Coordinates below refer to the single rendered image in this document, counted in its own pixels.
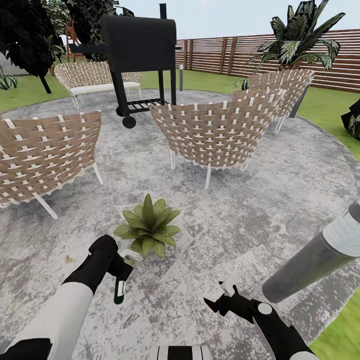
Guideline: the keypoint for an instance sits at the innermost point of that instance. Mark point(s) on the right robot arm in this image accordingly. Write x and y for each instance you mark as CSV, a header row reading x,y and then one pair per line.
x,y
283,342

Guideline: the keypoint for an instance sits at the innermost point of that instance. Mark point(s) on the insectifuge atomizer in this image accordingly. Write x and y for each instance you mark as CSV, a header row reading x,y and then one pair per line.
x,y
119,291

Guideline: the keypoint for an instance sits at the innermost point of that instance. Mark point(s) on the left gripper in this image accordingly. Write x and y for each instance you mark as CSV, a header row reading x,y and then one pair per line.
x,y
121,270

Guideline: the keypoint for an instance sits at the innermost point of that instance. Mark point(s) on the pot plant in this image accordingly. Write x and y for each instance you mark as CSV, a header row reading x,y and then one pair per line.
x,y
147,224

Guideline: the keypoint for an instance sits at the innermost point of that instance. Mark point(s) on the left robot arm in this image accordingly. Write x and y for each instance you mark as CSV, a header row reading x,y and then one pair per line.
x,y
53,333

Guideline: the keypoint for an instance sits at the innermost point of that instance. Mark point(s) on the charcoal grill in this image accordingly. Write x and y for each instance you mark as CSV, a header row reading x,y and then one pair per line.
x,y
136,44

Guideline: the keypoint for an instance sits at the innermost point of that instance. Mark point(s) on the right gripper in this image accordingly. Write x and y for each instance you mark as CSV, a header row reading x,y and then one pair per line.
x,y
226,303

